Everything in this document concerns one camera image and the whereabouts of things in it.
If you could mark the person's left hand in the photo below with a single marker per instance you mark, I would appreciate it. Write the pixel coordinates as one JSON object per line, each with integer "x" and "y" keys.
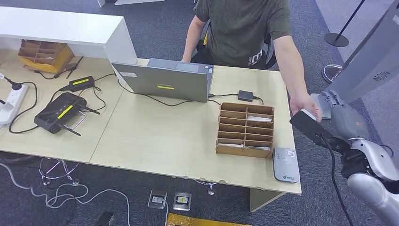
{"x": 302, "y": 103}

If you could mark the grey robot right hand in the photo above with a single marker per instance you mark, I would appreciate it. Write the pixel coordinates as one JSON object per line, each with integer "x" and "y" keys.
{"x": 347, "y": 123}

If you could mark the white room key card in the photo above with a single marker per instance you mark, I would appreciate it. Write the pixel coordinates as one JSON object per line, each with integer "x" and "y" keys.
{"x": 258, "y": 148}

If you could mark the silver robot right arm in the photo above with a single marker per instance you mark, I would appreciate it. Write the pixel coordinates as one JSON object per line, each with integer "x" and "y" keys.
{"x": 374, "y": 193}

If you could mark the person's right forearm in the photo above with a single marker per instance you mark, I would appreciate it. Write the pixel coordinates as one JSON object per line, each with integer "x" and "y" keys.
{"x": 190, "y": 46}

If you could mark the person's left forearm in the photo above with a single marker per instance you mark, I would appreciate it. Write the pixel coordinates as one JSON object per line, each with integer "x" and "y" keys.
{"x": 293, "y": 78}

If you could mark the grey card reader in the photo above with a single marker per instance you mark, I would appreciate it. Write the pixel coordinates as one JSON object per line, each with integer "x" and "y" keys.
{"x": 285, "y": 165}

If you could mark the wooden card organiser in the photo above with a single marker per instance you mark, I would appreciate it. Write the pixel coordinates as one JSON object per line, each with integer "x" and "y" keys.
{"x": 232, "y": 153}

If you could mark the person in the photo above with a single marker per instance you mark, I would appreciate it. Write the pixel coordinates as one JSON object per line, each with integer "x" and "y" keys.
{"x": 240, "y": 31}

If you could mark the small black adapter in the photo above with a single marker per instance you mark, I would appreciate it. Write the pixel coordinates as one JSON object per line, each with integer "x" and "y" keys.
{"x": 245, "y": 96}

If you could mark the grey kiosk stand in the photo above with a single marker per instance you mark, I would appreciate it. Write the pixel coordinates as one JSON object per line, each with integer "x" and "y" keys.
{"x": 367, "y": 68}

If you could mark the beige table leg panel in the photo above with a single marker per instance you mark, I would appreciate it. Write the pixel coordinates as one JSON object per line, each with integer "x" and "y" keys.
{"x": 261, "y": 201}

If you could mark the chrome table foot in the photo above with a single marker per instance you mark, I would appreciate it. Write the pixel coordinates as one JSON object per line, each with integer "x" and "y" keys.
{"x": 211, "y": 188}

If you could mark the grey laptop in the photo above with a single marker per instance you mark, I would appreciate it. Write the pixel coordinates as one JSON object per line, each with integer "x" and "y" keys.
{"x": 162, "y": 81}

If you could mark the steel floor socket yellow label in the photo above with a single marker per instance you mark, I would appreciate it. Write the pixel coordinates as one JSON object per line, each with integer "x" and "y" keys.
{"x": 182, "y": 201}

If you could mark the white board furniture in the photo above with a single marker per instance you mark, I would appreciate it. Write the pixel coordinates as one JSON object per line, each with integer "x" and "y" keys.
{"x": 131, "y": 2}

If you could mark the black adapter yellow label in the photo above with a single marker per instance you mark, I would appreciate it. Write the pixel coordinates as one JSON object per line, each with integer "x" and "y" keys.
{"x": 81, "y": 82}

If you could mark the black floor object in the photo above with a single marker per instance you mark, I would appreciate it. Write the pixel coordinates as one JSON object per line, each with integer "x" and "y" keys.
{"x": 105, "y": 220}

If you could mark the yellow box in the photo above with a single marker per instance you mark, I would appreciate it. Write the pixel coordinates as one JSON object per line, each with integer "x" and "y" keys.
{"x": 62, "y": 60}

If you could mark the black router with antennas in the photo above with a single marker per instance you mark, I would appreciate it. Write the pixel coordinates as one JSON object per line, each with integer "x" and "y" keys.
{"x": 57, "y": 109}

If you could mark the white counter shelf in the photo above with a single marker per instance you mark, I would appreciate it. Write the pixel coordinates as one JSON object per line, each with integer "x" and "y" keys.
{"x": 62, "y": 28}

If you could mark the small wooden organiser box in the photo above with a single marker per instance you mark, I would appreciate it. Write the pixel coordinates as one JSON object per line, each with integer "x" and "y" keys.
{"x": 40, "y": 51}

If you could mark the white power strip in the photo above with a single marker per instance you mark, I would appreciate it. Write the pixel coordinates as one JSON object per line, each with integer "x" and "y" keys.
{"x": 14, "y": 99}

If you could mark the white plug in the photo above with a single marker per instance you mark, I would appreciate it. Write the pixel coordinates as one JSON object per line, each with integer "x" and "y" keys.
{"x": 4, "y": 106}

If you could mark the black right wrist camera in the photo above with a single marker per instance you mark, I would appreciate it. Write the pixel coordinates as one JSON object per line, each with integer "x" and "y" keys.
{"x": 307, "y": 124}

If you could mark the black stanchion post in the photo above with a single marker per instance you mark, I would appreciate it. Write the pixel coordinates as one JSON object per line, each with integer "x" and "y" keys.
{"x": 336, "y": 40}

